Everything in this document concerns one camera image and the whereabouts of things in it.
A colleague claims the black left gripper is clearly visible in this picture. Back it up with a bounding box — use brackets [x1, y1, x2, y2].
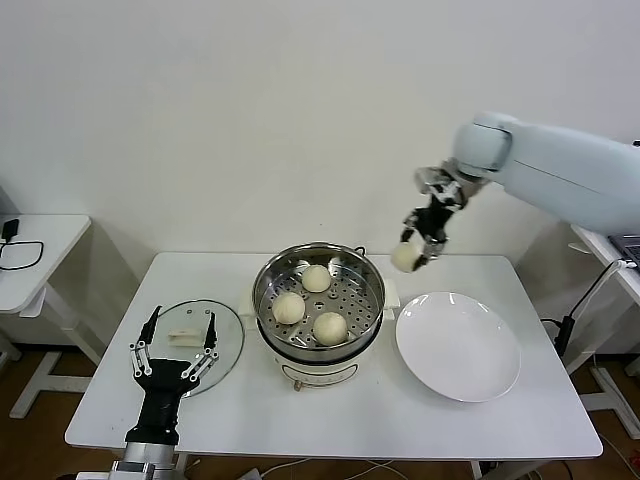
[125, 305, 221, 437]

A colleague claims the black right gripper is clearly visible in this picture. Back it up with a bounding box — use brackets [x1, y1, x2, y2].
[399, 196, 464, 272]

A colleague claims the white steamed baozi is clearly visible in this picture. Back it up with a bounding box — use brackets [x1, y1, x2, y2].
[301, 264, 332, 294]
[271, 292, 307, 326]
[312, 311, 349, 347]
[390, 241, 423, 274]

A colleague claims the round glass lid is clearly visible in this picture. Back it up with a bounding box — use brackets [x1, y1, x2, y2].
[132, 298, 246, 399]

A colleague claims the stainless steel steamer basket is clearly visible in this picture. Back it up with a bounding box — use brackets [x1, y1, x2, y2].
[251, 241, 388, 362]

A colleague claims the white round plate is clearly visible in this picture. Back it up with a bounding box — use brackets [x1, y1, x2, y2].
[394, 292, 523, 405]

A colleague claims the cream electric cooker base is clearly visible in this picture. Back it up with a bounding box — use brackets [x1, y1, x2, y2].
[238, 279, 401, 392]

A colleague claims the white side table with charger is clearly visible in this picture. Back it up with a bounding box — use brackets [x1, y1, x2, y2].
[0, 214, 106, 420]

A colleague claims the black power brick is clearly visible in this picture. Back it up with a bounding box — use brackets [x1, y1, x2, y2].
[553, 314, 577, 358]

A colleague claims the white side table with laptop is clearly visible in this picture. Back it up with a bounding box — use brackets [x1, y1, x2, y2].
[564, 223, 640, 414]

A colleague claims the open black laptop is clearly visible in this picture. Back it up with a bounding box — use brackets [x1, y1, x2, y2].
[608, 232, 640, 265]

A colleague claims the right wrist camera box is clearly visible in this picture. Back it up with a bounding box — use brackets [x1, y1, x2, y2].
[412, 166, 454, 196]

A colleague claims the black looped charger cable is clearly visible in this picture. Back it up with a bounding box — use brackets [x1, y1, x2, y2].
[0, 238, 46, 274]

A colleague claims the white floor cable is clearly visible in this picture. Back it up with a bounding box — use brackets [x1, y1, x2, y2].
[259, 458, 401, 480]

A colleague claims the white laptop cable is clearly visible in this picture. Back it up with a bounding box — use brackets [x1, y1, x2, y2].
[569, 258, 640, 322]

